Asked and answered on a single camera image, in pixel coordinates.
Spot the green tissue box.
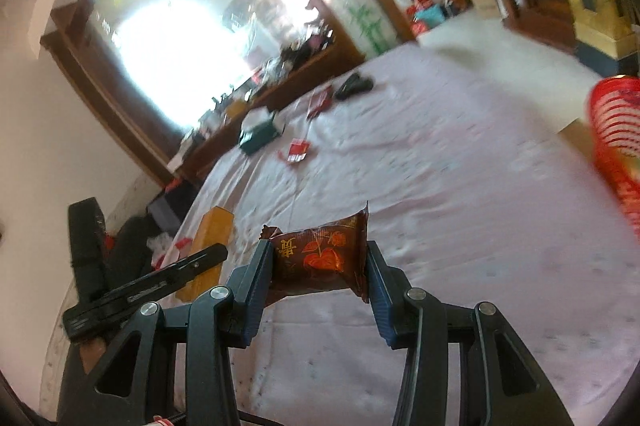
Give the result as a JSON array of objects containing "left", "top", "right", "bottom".
[{"left": 237, "top": 110, "right": 285, "bottom": 157}]

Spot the cardboard box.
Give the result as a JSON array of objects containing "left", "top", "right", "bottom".
[{"left": 466, "top": 0, "right": 501, "bottom": 19}]

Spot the yellow box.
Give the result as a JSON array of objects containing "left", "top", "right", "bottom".
[{"left": 175, "top": 205, "right": 236, "bottom": 303}]

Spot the wooden sideboard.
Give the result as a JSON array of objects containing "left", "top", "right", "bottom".
[{"left": 167, "top": 56, "right": 368, "bottom": 187}]

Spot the brown snack packet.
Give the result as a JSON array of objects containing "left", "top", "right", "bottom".
[{"left": 259, "top": 201, "right": 371, "bottom": 304}]

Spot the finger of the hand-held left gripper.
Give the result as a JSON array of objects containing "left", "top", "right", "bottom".
[{"left": 127, "top": 243, "right": 229, "bottom": 307}]

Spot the red mesh waste basket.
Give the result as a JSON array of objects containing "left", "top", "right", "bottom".
[{"left": 587, "top": 76, "right": 640, "bottom": 239}]

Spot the red paper packet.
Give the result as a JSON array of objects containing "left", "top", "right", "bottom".
[{"left": 306, "top": 86, "right": 335, "bottom": 121}]

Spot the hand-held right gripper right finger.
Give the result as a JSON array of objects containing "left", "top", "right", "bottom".
[{"left": 365, "top": 241, "right": 576, "bottom": 426}]

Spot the red white small packet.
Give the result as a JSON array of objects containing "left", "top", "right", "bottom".
[{"left": 280, "top": 137, "right": 317, "bottom": 167}]

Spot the pile of red boxes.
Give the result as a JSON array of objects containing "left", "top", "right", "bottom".
[{"left": 406, "top": 0, "right": 463, "bottom": 37}]

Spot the black bag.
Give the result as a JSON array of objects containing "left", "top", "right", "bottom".
[{"left": 146, "top": 183, "right": 200, "bottom": 237}]

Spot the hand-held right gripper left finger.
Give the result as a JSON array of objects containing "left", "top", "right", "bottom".
[{"left": 57, "top": 238, "right": 275, "bottom": 426}]

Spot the wood framed mirror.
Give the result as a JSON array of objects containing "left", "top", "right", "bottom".
[{"left": 39, "top": 0, "right": 368, "bottom": 189}]

